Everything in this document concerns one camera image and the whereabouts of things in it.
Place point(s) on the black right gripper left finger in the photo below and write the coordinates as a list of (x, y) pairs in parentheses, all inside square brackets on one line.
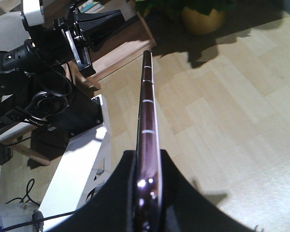
[(111, 209)]

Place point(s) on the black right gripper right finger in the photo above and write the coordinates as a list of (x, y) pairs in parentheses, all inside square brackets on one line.
[(184, 209)]

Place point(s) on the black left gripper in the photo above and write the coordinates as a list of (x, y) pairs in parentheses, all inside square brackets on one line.
[(70, 39)]

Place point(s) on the black foldable smartphone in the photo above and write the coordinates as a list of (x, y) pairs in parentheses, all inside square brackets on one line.
[(148, 173)]

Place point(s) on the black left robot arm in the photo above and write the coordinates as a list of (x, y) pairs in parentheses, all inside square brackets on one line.
[(33, 83)]

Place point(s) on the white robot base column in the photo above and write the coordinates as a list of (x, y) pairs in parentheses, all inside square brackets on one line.
[(84, 166)]

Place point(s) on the light wooden desk shelf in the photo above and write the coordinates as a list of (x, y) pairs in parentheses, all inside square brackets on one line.
[(116, 43)]

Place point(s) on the yellow plant pot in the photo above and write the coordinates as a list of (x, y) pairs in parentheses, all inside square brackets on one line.
[(200, 24)]

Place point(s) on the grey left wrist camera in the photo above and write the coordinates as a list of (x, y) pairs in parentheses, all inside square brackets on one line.
[(32, 12)]

